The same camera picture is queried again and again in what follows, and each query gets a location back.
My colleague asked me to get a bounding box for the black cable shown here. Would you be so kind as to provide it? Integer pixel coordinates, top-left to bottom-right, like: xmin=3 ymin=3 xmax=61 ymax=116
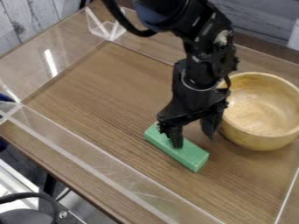
xmin=0 ymin=192 xmax=59 ymax=224

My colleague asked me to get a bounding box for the blue object at left edge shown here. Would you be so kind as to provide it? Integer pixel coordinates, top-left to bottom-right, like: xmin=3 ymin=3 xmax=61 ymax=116
xmin=0 ymin=93 xmax=15 ymax=102

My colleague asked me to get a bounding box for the clear acrylic corner bracket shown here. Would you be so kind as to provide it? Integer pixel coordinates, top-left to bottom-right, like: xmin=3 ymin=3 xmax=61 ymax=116
xmin=86 ymin=7 xmax=127 ymax=41

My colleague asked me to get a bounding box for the light wooden bowl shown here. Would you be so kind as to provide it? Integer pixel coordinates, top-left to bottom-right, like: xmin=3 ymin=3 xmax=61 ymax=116
xmin=222 ymin=72 xmax=299 ymax=151

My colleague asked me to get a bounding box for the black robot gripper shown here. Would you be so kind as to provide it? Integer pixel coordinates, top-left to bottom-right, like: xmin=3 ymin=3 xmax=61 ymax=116
xmin=157 ymin=76 xmax=230 ymax=149

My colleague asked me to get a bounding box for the clear acrylic front wall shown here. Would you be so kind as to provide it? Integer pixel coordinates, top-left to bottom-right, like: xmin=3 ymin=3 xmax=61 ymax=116
xmin=0 ymin=86 xmax=225 ymax=224

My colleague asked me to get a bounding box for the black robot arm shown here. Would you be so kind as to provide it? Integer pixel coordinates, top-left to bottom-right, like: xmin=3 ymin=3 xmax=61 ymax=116
xmin=103 ymin=0 xmax=240 ymax=149

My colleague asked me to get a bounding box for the green rectangular block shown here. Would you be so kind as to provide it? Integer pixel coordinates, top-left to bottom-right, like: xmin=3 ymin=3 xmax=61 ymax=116
xmin=145 ymin=122 xmax=210 ymax=173

